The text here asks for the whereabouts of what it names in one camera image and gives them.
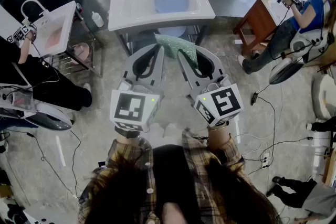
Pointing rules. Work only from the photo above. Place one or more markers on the white power strip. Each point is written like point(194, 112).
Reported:
point(266, 160)

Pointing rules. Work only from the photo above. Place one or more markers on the white board with black marks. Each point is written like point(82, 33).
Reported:
point(47, 216)

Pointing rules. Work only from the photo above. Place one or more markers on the person's legs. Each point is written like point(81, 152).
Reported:
point(170, 133)

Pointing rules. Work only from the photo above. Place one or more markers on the person's left forearm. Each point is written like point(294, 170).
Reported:
point(123, 154)

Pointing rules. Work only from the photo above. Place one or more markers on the person's torso in plaid shirt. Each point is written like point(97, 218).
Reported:
point(170, 165)

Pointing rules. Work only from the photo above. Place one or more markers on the white round tub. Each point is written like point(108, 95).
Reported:
point(325, 97)

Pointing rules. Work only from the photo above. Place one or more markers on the brown wooden cabinet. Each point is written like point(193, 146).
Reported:
point(260, 23)

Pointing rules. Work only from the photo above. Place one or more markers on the metal sink rack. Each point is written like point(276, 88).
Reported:
point(86, 65)

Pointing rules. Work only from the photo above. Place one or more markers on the green cleaning cloth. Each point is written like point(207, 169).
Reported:
point(173, 46)

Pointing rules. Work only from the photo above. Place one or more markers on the person's right forearm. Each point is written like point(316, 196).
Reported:
point(218, 139)

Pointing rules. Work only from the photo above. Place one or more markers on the white grey equipment pack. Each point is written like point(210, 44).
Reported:
point(286, 70)
point(47, 118)

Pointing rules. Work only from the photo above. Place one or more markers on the large pink plate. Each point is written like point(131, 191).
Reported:
point(80, 52)
point(53, 38)

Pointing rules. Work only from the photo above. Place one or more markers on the white plastic bottle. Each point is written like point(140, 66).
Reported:
point(97, 19)

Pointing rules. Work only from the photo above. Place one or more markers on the white faucet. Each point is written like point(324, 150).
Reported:
point(26, 5)

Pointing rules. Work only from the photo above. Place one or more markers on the black wristwatch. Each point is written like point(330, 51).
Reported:
point(128, 133)

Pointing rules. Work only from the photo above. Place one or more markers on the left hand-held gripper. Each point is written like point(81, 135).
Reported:
point(128, 107)

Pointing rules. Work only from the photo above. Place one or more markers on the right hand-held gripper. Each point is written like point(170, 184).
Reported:
point(225, 102)

